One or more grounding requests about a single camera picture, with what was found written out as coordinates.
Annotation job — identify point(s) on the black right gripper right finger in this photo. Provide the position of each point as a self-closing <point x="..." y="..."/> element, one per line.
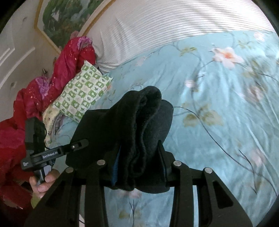
<point x="201" y="193"/>

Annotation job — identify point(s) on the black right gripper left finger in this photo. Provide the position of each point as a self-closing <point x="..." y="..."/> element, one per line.
<point x="94" y="173"/>

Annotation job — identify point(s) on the black pants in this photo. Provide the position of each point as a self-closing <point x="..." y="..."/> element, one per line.
<point x="133" y="127"/>

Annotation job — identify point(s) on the person's left hand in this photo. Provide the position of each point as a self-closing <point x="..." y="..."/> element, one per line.
<point x="39" y="190"/>

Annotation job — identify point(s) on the red quilted blanket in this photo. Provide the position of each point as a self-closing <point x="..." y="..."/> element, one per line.
<point x="30" y="102"/>

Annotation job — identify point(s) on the green white patterned pillow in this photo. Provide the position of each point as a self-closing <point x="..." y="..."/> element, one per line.
<point x="80" y="93"/>

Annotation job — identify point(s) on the framed landscape headboard painting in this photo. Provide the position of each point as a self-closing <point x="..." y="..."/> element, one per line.
<point x="57" y="21"/>

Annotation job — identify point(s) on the white striped blanket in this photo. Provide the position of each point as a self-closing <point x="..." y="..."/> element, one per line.
<point x="120" y="30"/>

